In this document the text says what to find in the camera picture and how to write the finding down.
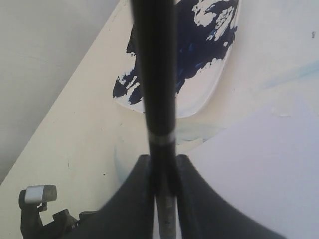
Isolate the white paper sheet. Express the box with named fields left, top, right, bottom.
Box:
left=187, top=97, right=319, bottom=239

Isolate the black paintbrush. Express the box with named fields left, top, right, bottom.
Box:
left=131, top=0, right=176, bottom=239

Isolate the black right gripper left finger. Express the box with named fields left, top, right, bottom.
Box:
left=64, top=155, right=154, bottom=239

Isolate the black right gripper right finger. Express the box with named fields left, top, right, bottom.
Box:
left=176, top=155, right=278, bottom=239

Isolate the white square paint plate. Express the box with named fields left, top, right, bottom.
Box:
left=112, top=0, right=243, bottom=119

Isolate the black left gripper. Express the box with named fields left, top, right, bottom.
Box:
left=41, top=209, right=95, bottom=239

